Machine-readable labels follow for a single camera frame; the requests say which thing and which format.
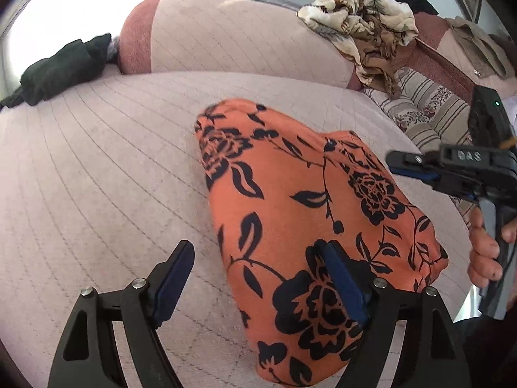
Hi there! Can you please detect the person's right hand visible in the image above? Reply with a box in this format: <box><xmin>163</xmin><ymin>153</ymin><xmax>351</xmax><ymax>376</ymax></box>
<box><xmin>468</xmin><ymin>206</ymin><xmax>517</xmax><ymax>287</ymax></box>

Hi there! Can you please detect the orange black floral shirt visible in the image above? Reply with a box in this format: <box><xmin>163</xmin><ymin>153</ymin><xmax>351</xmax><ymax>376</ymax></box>
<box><xmin>194</xmin><ymin>98</ymin><xmax>450</xmax><ymax>386</ymax></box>

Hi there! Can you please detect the crumpled floral blanket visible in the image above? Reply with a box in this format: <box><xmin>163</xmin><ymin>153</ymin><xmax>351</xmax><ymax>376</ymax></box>
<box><xmin>297</xmin><ymin>0</ymin><xmax>419</xmax><ymax>98</ymax></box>

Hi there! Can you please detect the striped floral cushion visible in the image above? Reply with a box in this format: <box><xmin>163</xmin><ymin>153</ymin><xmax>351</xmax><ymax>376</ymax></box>
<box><xmin>364</xmin><ymin>67</ymin><xmax>485</xmax><ymax>219</ymax></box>

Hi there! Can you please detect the pink quilted sofa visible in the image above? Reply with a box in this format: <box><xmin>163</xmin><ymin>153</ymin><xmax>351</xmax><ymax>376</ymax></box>
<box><xmin>0</xmin><ymin>0</ymin><xmax>517</xmax><ymax>388</ymax></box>

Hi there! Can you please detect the black cloth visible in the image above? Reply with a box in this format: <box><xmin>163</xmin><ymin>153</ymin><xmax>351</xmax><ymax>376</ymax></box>
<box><xmin>390</xmin><ymin>0</ymin><xmax>439</xmax><ymax>16</ymax></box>

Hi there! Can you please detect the black clothes pile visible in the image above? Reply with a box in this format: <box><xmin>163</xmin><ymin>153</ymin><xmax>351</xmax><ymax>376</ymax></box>
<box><xmin>0</xmin><ymin>33</ymin><xmax>113</xmax><ymax>109</ymax></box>

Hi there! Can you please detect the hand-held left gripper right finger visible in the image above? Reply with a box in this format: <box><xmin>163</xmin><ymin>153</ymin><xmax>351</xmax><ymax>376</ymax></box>
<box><xmin>321</xmin><ymin>240</ymin><xmax>471</xmax><ymax>388</ymax></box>

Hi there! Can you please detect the beige fleece cloth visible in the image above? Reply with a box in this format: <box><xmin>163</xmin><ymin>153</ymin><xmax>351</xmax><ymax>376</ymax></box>
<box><xmin>445</xmin><ymin>16</ymin><xmax>515</xmax><ymax>79</ymax></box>

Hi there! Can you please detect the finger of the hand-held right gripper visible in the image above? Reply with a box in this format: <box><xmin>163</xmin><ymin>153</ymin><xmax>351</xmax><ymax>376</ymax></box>
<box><xmin>385</xmin><ymin>150</ymin><xmax>442</xmax><ymax>189</ymax></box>

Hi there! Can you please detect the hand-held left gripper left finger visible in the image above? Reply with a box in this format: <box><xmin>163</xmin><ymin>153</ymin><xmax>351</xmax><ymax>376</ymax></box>
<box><xmin>47</xmin><ymin>240</ymin><xmax>195</xmax><ymax>388</ymax></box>

